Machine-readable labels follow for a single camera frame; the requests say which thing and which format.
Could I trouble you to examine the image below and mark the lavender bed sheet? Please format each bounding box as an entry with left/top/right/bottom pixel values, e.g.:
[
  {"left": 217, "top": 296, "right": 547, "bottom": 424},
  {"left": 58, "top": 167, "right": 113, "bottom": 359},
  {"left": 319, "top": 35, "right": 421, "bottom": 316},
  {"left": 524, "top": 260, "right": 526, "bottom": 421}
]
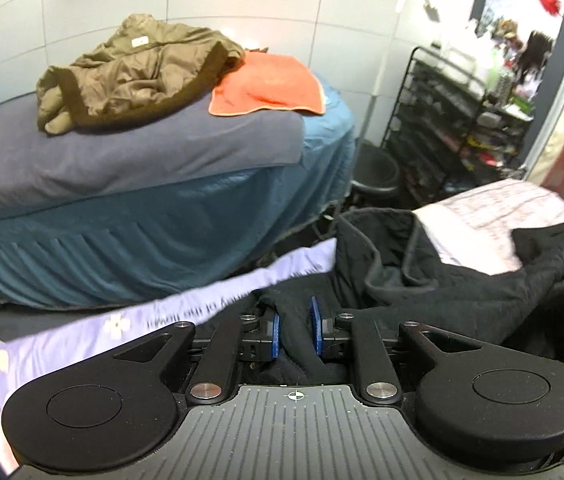
[{"left": 0, "top": 238, "right": 336, "bottom": 478}]

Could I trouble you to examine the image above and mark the olive brown jacket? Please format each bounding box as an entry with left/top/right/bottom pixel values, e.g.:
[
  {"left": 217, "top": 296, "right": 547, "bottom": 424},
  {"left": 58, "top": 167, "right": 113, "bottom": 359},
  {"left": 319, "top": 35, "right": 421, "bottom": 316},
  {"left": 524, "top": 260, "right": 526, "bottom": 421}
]
[{"left": 35, "top": 14, "right": 245, "bottom": 136}]

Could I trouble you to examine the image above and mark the black round bin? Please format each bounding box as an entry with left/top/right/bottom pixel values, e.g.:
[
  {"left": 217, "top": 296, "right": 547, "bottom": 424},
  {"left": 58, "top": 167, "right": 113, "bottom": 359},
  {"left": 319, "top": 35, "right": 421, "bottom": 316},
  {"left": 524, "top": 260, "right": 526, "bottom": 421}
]
[{"left": 351, "top": 141, "right": 401, "bottom": 200}]

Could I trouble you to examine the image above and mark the white floor lamp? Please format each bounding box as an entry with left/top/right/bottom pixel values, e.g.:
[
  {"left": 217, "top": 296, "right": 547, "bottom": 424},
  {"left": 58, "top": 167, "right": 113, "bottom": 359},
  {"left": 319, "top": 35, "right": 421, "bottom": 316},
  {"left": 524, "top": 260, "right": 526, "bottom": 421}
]
[{"left": 359, "top": 0, "right": 442, "bottom": 140}]

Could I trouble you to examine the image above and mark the black wire shelf rack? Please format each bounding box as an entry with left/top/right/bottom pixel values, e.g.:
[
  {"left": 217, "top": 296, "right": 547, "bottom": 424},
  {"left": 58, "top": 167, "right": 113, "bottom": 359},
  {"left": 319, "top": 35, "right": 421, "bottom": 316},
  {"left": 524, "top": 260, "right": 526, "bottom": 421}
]
[{"left": 382, "top": 47, "right": 532, "bottom": 206}]

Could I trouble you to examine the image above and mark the grey blanket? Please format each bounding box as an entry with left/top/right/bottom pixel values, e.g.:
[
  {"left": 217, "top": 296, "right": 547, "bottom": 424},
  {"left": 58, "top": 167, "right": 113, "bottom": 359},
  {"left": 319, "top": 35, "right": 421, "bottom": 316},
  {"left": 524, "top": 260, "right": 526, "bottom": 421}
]
[{"left": 0, "top": 94, "right": 306, "bottom": 215}]

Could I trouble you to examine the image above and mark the pink fleece blanket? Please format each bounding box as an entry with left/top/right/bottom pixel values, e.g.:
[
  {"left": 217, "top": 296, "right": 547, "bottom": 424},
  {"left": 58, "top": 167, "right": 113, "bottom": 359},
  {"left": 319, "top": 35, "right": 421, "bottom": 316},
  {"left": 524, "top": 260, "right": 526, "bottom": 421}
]
[{"left": 415, "top": 179, "right": 564, "bottom": 275}]

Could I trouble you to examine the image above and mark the teal bed cover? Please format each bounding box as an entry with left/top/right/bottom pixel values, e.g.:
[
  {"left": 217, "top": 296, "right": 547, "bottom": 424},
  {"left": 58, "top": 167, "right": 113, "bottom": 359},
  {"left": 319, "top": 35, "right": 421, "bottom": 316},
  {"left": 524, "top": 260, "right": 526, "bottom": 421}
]
[{"left": 0, "top": 87, "right": 355, "bottom": 310}]

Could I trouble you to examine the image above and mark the black quilted jacket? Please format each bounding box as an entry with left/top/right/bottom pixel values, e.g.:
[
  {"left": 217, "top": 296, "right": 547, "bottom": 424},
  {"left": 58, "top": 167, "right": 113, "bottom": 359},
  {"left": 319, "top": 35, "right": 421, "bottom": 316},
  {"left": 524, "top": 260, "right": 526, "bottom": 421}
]
[{"left": 255, "top": 206, "right": 564, "bottom": 386}]

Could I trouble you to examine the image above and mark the orange towel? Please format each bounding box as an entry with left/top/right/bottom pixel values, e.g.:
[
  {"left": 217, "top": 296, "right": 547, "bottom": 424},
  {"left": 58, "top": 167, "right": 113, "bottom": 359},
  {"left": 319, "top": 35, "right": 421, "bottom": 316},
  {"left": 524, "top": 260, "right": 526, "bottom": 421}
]
[{"left": 208, "top": 51, "right": 326, "bottom": 117}]

